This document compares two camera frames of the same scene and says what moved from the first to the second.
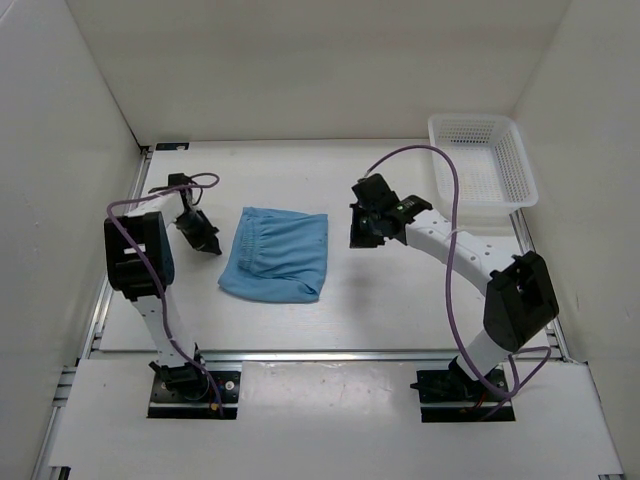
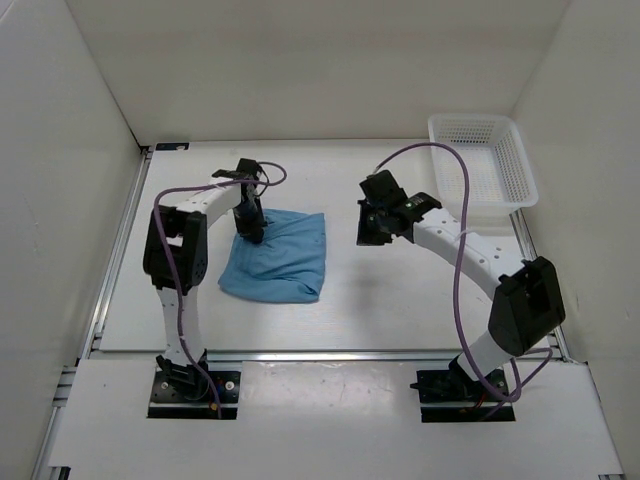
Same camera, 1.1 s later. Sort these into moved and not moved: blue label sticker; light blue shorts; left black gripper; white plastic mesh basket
Moved: left black gripper
Not moved: white plastic mesh basket; blue label sticker; light blue shorts
